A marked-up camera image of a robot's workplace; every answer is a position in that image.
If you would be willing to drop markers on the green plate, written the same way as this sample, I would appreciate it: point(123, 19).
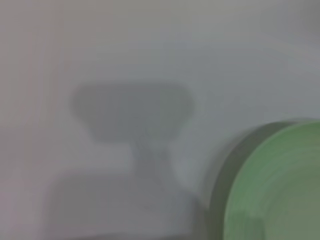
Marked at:
point(280, 185)

